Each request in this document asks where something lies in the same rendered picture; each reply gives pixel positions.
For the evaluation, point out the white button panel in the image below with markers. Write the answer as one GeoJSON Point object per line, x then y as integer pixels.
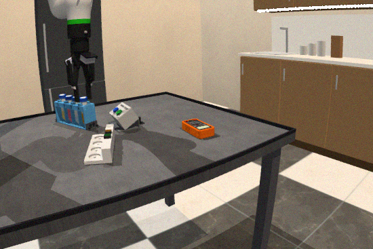
{"type": "Point", "coordinates": [125, 117]}

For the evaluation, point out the black table edge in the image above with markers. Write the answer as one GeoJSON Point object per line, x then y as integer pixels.
{"type": "Point", "coordinates": [116, 198]}

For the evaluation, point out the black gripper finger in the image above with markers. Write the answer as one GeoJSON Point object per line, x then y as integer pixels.
{"type": "Point", "coordinates": [72, 76]}
{"type": "Point", "coordinates": [89, 78]}

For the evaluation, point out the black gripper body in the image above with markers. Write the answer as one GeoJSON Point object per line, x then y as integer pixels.
{"type": "Point", "coordinates": [77, 46]}

